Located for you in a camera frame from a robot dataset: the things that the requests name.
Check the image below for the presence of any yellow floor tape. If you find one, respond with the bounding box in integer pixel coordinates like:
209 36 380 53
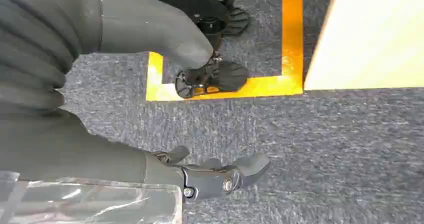
145 0 304 102

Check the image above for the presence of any pale desk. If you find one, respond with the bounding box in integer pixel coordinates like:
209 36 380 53
303 0 424 92

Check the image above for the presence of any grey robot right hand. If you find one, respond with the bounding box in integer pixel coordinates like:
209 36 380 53
0 0 272 204

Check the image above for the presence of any black robot left leg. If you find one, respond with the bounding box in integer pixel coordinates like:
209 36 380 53
203 0 251 37

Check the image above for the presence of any ribbed grey right arm sleeve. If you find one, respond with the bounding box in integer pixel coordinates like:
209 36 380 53
0 0 84 116

